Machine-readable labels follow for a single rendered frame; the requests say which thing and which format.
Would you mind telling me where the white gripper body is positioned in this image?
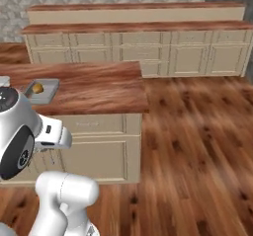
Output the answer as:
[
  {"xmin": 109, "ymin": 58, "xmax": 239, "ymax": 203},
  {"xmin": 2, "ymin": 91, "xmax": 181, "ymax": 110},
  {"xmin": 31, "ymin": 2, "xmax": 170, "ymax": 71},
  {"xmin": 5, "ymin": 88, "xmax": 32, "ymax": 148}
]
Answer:
[{"xmin": 57, "ymin": 124, "xmax": 73, "ymax": 150}]

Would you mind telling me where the grey rectangular tupperware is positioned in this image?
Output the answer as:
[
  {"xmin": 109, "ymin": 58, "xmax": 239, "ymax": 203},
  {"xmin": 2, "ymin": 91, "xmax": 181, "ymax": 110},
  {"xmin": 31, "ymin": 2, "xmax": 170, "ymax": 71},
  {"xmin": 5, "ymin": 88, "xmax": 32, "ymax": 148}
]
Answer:
[
  {"xmin": 24, "ymin": 78, "xmax": 61, "ymax": 106},
  {"xmin": 0, "ymin": 75, "xmax": 11, "ymax": 88}
]

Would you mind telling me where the narrow cream cabinet door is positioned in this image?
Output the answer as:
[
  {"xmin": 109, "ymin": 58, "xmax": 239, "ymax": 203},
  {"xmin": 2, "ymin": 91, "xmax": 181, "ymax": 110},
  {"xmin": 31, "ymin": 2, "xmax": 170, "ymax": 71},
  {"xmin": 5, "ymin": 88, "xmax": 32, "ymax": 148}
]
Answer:
[{"xmin": 6, "ymin": 148, "xmax": 63, "ymax": 183}]

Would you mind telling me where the wide cream cabinet door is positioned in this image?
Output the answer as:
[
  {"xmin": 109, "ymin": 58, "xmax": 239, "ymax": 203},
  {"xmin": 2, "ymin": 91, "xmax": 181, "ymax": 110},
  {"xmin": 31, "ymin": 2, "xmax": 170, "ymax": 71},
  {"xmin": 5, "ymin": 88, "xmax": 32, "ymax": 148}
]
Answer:
[{"xmin": 61, "ymin": 140, "xmax": 128, "ymax": 183}]

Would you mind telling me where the cream drawer front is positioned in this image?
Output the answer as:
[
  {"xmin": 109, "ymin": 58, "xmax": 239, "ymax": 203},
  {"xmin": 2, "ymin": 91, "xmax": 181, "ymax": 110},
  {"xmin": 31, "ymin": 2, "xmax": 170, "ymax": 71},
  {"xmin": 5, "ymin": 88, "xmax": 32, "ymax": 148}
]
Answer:
[{"xmin": 61, "ymin": 114, "xmax": 127, "ymax": 136}]

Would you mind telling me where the cream island cabinet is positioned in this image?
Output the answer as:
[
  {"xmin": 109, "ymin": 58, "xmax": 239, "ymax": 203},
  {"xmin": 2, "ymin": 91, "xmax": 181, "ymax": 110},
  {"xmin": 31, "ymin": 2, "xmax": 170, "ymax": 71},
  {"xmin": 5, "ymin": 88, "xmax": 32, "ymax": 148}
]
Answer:
[{"xmin": 0, "ymin": 113, "xmax": 143, "ymax": 186}]

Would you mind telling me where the cream cabinet run wood top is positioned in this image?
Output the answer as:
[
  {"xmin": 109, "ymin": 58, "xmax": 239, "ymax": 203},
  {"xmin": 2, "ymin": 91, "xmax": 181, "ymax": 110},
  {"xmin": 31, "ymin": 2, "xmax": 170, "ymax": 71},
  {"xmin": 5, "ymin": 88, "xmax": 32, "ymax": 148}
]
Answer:
[{"xmin": 21, "ymin": 1, "xmax": 253, "ymax": 80}]

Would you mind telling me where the pale door handle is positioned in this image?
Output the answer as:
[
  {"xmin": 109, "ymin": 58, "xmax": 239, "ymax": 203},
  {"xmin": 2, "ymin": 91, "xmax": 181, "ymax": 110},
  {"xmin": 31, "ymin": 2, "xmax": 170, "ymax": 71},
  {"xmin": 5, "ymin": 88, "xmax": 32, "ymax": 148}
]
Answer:
[{"xmin": 48, "ymin": 150, "xmax": 56, "ymax": 166}]

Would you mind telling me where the pale drawer handle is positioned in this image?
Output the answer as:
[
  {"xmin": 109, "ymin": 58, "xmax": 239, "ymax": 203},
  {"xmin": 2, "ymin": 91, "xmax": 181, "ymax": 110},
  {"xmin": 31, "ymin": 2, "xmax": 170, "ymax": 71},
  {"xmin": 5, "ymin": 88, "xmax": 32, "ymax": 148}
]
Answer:
[{"xmin": 75, "ymin": 121, "xmax": 100, "ymax": 126}]

